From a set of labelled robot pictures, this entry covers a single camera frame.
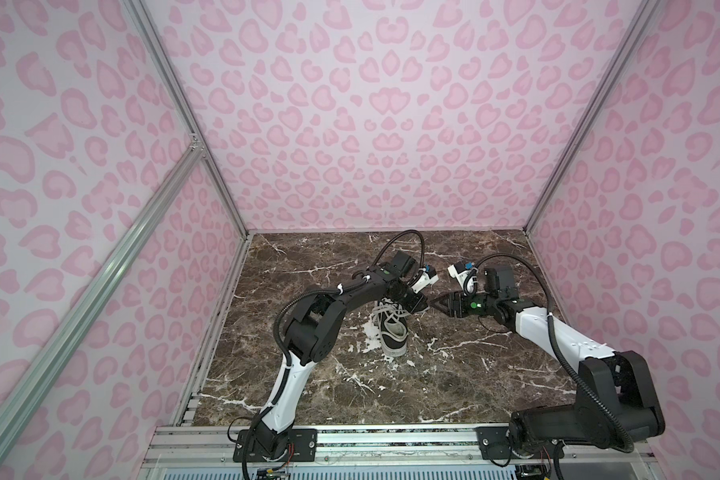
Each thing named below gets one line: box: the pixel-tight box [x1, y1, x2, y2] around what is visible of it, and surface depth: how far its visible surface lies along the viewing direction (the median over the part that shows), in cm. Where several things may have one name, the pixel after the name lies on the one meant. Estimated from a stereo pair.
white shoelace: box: [372, 296, 411, 325], surface depth 92 cm
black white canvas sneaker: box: [372, 296, 411, 358], surface depth 88 cm
